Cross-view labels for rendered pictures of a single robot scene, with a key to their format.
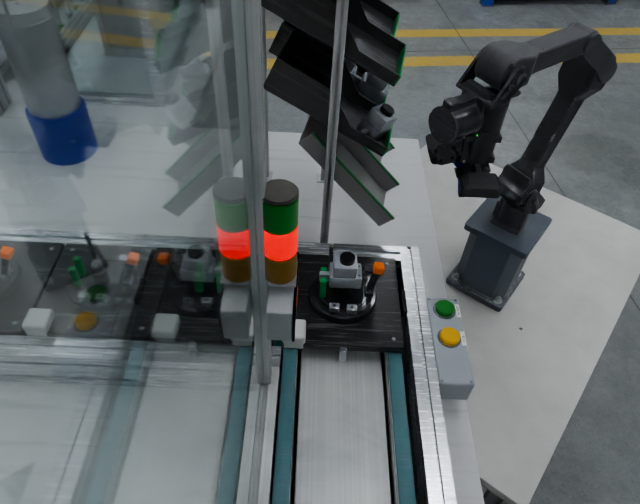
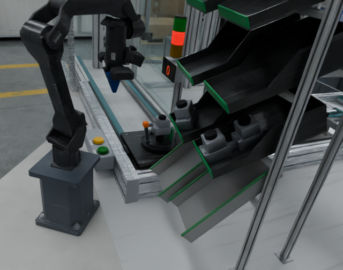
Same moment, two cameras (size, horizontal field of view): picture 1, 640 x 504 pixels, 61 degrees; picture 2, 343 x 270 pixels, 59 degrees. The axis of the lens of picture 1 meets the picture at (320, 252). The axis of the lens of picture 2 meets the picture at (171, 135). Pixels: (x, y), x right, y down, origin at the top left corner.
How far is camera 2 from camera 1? 1.73 m
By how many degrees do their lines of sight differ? 100
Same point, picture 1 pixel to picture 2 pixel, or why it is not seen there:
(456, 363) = (94, 134)
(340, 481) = (131, 115)
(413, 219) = (136, 252)
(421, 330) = (113, 143)
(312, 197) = (230, 246)
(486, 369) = not seen: hidden behind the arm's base
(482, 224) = (87, 156)
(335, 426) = (139, 124)
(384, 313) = (134, 142)
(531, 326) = (37, 191)
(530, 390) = not seen: hidden behind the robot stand
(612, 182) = not seen: outside the picture
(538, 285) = (23, 221)
